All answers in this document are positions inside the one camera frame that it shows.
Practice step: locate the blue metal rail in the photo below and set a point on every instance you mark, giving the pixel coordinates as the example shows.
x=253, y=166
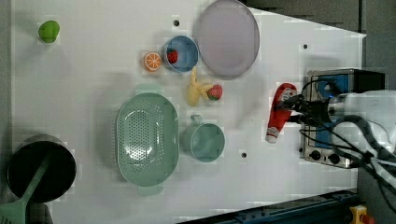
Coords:
x=329, y=208

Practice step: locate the yellow banana toy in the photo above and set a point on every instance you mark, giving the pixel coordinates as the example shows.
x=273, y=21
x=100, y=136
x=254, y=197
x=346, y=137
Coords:
x=198, y=89

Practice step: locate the silver toaster oven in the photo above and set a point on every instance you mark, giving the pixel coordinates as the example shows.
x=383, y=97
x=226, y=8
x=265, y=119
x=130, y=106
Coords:
x=325, y=85

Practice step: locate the red strawberry in bowl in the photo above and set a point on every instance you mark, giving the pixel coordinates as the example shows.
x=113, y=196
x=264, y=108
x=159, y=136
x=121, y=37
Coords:
x=172, y=56

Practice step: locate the red strawberry toy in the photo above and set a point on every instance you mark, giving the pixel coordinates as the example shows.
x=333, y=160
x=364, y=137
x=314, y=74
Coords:
x=215, y=93

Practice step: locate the red ketchup bottle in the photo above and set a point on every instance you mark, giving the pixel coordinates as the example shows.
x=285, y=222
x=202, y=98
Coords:
x=278, y=116

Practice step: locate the black pot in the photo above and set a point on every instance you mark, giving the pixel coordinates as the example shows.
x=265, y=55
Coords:
x=57, y=180

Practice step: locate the yellow red emergency button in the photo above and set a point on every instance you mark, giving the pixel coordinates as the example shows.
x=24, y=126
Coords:
x=360, y=216

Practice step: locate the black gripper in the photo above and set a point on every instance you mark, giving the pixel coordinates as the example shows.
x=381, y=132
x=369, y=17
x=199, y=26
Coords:
x=314, y=113

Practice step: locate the green pear toy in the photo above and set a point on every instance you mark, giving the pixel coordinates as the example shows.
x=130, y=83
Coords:
x=48, y=31

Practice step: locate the green oval strainer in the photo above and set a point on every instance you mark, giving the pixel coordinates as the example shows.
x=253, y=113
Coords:
x=147, y=139

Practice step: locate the green mug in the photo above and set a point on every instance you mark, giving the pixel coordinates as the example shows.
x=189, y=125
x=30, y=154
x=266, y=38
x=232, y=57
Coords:
x=201, y=140

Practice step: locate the blue bowl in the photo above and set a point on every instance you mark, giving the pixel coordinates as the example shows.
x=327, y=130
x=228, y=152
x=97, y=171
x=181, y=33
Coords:
x=188, y=54

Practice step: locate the lilac round plate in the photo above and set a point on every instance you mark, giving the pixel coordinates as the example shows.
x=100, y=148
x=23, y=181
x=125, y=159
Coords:
x=228, y=38

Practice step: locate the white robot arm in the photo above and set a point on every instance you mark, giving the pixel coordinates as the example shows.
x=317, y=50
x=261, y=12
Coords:
x=361, y=127

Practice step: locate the orange slice toy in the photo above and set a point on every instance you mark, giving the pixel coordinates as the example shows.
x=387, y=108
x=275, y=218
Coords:
x=152, y=62

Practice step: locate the green spatula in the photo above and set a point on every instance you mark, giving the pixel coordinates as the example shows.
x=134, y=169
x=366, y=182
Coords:
x=15, y=213

